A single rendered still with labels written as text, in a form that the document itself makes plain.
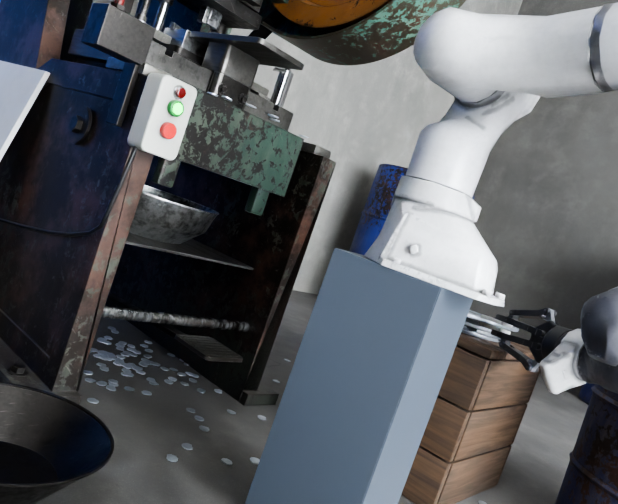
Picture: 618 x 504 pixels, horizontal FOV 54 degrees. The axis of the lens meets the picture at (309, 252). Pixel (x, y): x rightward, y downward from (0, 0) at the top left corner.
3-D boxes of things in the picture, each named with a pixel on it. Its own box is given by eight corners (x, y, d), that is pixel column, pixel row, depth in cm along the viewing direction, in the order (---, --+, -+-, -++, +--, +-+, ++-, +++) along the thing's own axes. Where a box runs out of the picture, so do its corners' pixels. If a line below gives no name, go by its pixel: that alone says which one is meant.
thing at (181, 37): (230, 75, 147) (236, 56, 147) (180, 49, 136) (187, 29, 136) (208, 71, 153) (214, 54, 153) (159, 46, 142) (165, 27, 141)
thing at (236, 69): (287, 123, 131) (307, 63, 130) (240, 100, 120) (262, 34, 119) (217, 108, 147) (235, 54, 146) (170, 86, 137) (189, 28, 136)
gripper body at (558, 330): (578, 376, 113) (540, 362, 121) (592, 333, 113) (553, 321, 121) (549, 368, 109) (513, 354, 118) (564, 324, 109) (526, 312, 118)
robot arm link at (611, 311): (608, 278, 105) (564, 294, 101) (682, 292, 93) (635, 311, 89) (616, 374, 109) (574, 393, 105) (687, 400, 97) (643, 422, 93)
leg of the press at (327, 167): (275, 405, 153) (396, 60, 147) (242, 406, 144) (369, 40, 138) (101, 286, 213) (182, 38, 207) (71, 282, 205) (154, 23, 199)
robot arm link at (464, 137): (509, 214, 100) (563, 69, 98) (444, 183, 87) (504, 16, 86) (456, 201, 108) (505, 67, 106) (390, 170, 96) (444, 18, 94)
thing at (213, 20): (219, 30, 144) (224, 15, 144) (204, 21, 141) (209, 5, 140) (211, 29, 146) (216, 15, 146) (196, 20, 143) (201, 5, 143)
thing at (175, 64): (287, 136, 152) (295, 114, 152) (133, 64, 119) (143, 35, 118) (215, 119, 172) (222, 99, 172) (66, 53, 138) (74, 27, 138)
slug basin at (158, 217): (233, 261, 149) (246, 223, 149) (110, 235, 124) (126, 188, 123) (158, 225, 171) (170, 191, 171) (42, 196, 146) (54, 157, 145)
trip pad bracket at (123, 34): (125, 128, 109) (159, 23, 108) (75, 110, 102) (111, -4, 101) (109, 123, 113) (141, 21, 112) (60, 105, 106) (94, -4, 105)
